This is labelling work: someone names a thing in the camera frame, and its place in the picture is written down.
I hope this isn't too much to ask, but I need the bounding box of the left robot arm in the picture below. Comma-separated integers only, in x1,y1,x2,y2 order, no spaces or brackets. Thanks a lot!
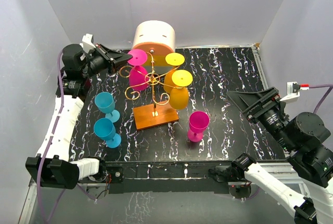
25,44,133,189

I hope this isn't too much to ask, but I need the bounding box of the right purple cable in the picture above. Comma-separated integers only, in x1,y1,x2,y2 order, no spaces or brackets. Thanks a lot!
308,83,333,115

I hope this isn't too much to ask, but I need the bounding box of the blue wine glass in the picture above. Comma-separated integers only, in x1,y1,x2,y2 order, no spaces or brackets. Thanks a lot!
94,117,121,148
94,92,120,123

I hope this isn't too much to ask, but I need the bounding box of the orange wine glass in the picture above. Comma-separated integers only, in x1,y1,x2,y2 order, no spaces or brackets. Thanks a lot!
169,70,193,110
163,52,185,94

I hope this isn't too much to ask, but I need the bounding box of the gold wire glass rack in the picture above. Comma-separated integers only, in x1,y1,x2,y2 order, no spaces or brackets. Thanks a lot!
120,52,170,105

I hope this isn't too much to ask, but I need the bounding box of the purple cable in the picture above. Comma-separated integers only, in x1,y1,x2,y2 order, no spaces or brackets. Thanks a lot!
308,83,333,115
35,49,68,223

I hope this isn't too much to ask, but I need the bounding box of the blue wine glass front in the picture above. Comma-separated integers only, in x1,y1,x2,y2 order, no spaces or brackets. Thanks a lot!
94,117,121,148

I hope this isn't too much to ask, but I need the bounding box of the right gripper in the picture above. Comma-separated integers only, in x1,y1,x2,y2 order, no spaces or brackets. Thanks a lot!
225,86,295,150

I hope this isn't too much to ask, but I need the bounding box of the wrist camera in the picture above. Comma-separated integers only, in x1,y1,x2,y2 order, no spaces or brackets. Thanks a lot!
80,33,96,54
281,82,310,103

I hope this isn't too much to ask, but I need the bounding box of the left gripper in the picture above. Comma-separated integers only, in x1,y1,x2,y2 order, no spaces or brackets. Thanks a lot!
82,44,134,78

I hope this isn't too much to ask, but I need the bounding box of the black marble mat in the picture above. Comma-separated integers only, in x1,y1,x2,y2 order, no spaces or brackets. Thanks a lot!
69,47,285,162

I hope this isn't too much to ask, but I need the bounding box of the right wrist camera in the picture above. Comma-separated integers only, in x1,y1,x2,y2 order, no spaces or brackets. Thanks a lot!
281,82,310,103

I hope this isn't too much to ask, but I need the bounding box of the orange wine glass front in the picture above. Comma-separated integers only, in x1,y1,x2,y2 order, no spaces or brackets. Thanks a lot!
169,70,193,110

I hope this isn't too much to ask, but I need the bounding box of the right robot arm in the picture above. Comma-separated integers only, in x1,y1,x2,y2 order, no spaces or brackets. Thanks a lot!
227,87,332,223

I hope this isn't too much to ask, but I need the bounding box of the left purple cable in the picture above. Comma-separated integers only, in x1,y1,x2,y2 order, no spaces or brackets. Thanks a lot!
35,49,68,223

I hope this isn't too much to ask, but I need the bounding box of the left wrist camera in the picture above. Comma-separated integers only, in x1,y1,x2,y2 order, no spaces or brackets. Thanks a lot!
80,33,96,54

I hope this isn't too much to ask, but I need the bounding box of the magenta wine glass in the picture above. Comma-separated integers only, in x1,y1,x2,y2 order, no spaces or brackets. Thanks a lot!
128,49,149,91
187,111,210,142

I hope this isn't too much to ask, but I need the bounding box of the wooden rack base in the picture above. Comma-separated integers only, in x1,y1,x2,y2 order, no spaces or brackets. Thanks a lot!
133,101,179,130

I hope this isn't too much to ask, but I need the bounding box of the aluminium frame rail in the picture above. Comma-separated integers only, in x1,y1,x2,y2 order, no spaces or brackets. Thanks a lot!
18,161,313,224

